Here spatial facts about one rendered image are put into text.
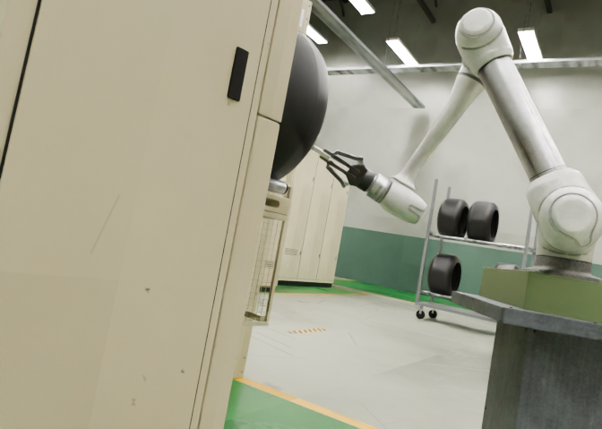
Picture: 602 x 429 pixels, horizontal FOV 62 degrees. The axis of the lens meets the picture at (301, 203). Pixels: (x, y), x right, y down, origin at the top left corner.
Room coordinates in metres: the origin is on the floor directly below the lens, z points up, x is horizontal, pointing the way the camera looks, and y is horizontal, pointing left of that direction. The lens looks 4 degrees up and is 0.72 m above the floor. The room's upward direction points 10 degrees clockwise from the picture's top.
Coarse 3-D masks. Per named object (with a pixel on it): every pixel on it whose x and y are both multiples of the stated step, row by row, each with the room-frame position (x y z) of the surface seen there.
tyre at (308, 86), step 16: (304, 48) 1.61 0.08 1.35; (304, 64) 1.58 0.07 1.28; (320, 64) 1.65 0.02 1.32; (304, 80) 1.57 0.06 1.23; (320, 80) 1.63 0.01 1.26; (288, 96) 1.53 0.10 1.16; (304, 96) 1.58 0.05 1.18; (320, 96) 1.63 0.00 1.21; (288, 112) 1.55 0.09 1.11; (304, 112) 1.60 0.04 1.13; (320, 112) 1.64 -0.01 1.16; (288, 128) 1.58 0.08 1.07; (304, 128) 1.62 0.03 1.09; (320, 128) 1.68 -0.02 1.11; (288, 144) 1.62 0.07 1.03; (304, 144) 1.66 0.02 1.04; (288, 160) 1.68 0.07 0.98; (272, 176) 1.74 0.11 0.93
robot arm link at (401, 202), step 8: (392, 184) 1.70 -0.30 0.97; (400, 184) 1.72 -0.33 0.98; (392, 192) 1.69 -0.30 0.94; (400, 192) 1.69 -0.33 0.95; (408, 192) 1.70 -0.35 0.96; (384, 200) 1.70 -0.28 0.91; (392, 200) 1.69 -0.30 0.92; (400, 200) 1.69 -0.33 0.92; (408, 200) 1.69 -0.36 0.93; (416, 200) 1.70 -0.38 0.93; (384, 208) 1.73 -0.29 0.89; (392, 208) 1.70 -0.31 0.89; (400, 208) 1.69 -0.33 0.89; (408, 208) 1.69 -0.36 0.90; (416, 208) 1.70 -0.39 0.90; (424, 208) 1.70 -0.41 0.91; (400, 216) 1.72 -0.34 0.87; (408, 216) 1.70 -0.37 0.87; (416, 216) 1.70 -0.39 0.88
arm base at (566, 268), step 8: (536, 256) 1.56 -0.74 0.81; (544, 256) 1.51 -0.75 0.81; (536, 264) 1.54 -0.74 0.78; (544, 264) 1.51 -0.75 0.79; (552, 264) 1.49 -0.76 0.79; (560, 264) 1.47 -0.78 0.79; (568, 264) 1.47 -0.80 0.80; (576, 264) 1.46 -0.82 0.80; (584, 264) 1.47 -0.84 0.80; (544, 272) 1.46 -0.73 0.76; (552, 272) 1.46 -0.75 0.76; (560, 272) 1.46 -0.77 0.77; (568, 272) 1.46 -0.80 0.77; (576, 272) 1.46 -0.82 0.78; (584, 272) 1.47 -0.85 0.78; (592, 280) 1.45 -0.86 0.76; (600, 280) 1.44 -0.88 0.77
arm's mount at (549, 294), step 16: (496, 272) 1.63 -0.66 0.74; (512, 272) 1.50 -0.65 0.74; (528, 272) 1.39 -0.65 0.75; (480, 288) 1.76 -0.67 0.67; (496, 288) 1.61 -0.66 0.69; (512, 288) 1.48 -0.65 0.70; (528, 288) 1.38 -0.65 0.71; (544, 288) 1.38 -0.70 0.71; (560, 288) 1.38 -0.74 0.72; (576, 288) 1.38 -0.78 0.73; (592, 288) 1.38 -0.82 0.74; (512, 304) 1.46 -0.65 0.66; (528, 304) 1.38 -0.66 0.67; (544, 304) 1.38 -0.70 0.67; (560, 304) 1.38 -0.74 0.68; (576, 304) 1.38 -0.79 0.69; (592, 304) 1.38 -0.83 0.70; (592, 320) 1.38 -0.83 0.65
